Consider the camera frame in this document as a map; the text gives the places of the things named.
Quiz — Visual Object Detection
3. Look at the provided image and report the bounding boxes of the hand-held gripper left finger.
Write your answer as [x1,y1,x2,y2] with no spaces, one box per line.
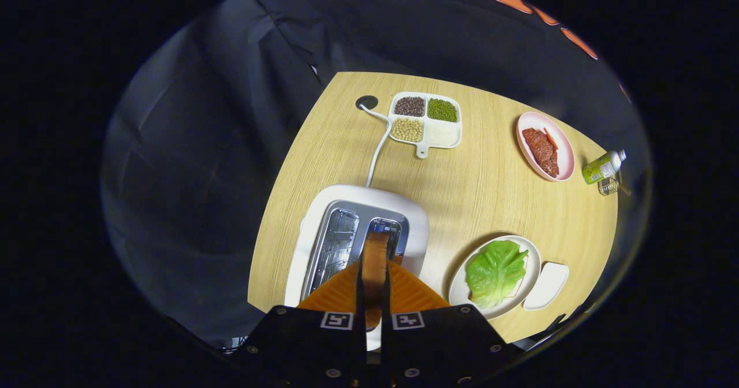
[240,259,368,388]

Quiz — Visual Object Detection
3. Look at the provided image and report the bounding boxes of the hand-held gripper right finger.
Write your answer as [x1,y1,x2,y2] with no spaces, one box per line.
[381,259,520,388]

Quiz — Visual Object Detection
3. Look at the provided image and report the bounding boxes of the green lettuce leaf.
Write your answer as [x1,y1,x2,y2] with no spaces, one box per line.
[465,240,529,309]

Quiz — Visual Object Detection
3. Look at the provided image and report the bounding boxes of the white toaster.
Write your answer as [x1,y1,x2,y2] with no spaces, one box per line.
[284,184,430,351]

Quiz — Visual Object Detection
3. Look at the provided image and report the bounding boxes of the white round plate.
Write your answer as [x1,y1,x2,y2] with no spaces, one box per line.
[448,235,542,320]

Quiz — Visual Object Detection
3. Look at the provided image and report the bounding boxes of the white square plate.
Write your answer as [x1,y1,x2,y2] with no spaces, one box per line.
[523,262,570,311]

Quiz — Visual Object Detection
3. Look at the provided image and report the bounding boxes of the white divided tray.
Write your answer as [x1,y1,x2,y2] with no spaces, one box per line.
[388,92,463,159]

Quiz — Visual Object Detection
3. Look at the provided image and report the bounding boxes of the white rice grains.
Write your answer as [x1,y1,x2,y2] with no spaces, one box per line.
[426,124,461,146]

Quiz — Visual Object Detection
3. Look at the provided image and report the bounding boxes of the yellow soybeans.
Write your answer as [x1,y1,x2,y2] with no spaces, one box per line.
[392,118,424,143]

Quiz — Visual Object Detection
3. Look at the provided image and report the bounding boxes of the dark red meat slices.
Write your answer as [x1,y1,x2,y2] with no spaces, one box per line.
[522,127,560,178]

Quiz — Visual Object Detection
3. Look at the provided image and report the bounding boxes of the pink oval plate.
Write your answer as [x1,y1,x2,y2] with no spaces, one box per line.
[516,111,576,182]

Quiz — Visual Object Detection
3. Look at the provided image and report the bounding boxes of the green mung beans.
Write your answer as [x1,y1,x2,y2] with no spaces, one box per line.
[427,98,458,123]

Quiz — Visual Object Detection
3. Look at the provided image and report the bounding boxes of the dark brown beans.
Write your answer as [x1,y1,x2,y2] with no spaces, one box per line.
[394,96,426,117]

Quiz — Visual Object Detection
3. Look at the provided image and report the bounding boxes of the silver bottle with green label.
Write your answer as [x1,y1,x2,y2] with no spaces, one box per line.
[582,150,628,185]

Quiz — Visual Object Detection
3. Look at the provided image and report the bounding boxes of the white power cable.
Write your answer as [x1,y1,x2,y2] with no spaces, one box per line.
[359,104,393,188]

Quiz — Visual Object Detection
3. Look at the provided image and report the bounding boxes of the wire utensil rack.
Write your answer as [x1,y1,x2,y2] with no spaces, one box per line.
[598,177,631,197]

